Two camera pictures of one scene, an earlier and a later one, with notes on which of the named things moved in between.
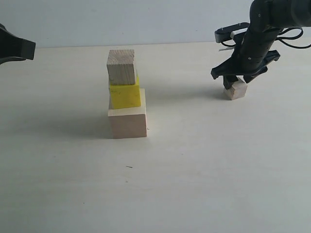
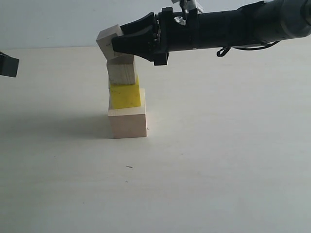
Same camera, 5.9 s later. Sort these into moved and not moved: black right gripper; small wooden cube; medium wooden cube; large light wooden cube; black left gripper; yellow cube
Moved: small wooden cube; black right gripper; black left gripper
Not moved: large light wooden cube; medium wooden cube; yellow cube
